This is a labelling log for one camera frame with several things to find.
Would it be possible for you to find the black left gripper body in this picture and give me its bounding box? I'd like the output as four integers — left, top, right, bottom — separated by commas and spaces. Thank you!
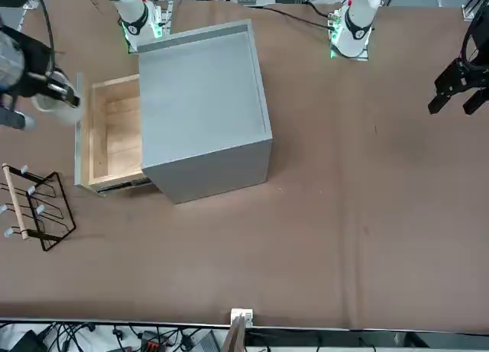
457, 11, 489, 90

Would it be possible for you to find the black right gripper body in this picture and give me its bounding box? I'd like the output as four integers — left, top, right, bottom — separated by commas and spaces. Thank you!
0, 25, 55, 99

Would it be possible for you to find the gray drawer with wooden box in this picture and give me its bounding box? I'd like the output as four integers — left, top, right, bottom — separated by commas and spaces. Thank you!
74, 72, 151, 195

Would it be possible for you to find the gray metal cabinet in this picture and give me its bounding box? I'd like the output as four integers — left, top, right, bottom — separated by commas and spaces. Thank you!
136, 18, 273, 205

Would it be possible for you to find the red and black connector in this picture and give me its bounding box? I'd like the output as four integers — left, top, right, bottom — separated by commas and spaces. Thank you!
139, 331, 171, 351

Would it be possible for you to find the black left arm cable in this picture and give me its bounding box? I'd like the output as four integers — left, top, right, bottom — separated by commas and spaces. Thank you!
460, 11, 483, 67

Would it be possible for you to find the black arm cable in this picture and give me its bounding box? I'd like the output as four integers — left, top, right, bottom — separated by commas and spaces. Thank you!
34, 0, 57, 70
460, 11, 483, 67

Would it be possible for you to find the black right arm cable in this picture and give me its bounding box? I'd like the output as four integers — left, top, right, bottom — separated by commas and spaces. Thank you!
34, 0, 57, 70

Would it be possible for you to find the black wire cup rack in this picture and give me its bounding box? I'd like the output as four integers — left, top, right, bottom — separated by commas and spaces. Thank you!
0, 163, 77, 253

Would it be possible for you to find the aluminium frame post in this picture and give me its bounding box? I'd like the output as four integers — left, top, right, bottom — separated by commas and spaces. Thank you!
222, 308, 254, 352

